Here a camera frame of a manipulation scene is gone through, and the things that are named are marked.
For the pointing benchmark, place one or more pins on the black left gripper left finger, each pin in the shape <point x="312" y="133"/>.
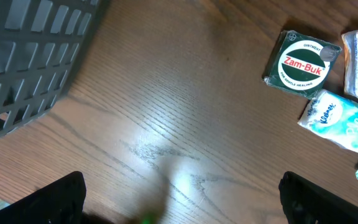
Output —
<point x="59" y="202"/>

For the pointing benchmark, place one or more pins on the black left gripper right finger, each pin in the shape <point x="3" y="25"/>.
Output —
<point x="304" y="202"/>

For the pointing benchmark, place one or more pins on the white teal Kleenex tissue pack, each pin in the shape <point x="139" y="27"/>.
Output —
<point x="332" y="117"/>

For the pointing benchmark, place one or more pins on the grey plastic mesh basket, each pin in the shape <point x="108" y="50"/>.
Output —
<point x="42" y="46"/>

